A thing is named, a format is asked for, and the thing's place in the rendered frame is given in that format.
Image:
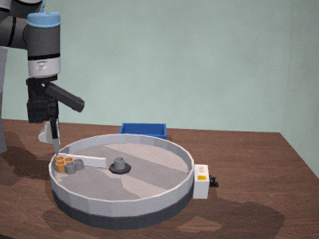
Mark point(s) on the grey metal bushing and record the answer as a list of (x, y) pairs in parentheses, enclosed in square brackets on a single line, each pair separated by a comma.
[(79, 164), (119, 163), (70, 168)]

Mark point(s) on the bronze bushing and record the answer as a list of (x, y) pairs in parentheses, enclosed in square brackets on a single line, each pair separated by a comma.
[(59, 158), (69, 159), (60, 166)]

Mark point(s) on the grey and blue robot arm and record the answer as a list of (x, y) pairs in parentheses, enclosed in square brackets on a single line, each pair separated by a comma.
[(23, 25)]

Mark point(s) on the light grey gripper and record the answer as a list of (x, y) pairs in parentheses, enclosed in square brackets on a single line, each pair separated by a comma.
[(39, 110)]

